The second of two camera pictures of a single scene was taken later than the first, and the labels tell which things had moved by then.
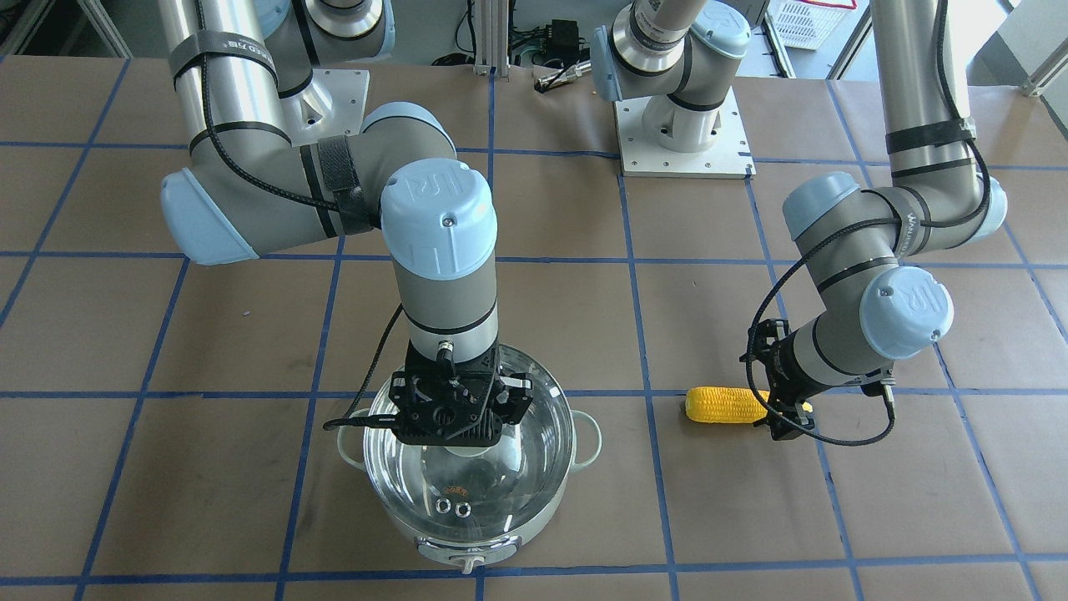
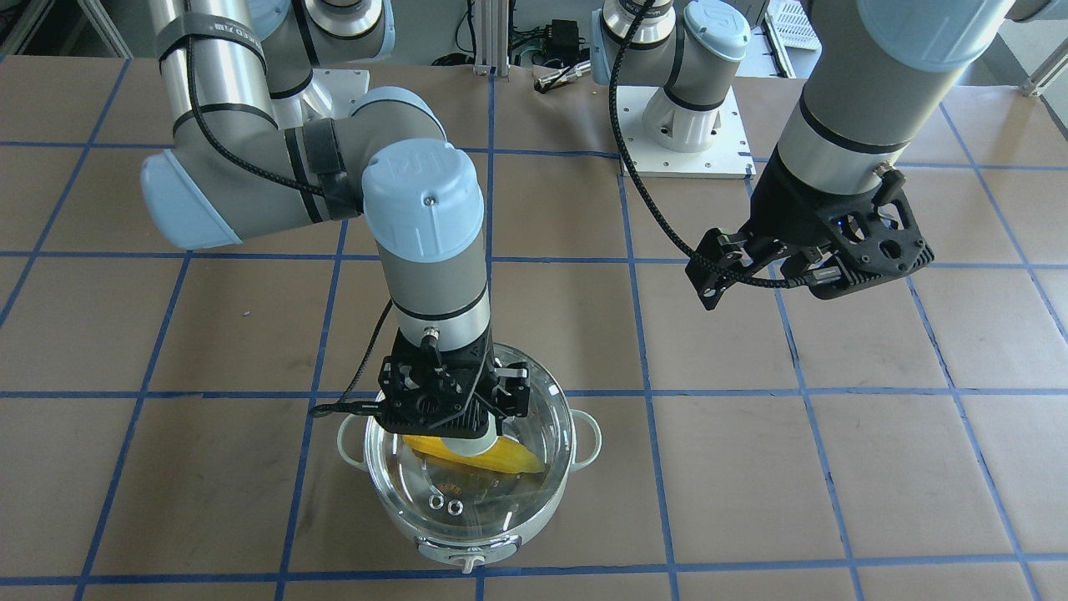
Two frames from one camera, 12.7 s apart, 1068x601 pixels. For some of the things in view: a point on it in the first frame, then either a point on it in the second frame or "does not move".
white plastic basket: [803, 25] does not move
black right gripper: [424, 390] does not move
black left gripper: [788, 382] → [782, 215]
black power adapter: [562, 36] does not move
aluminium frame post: [491, 37] does not move
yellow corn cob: [727, 405] → [506, 455]
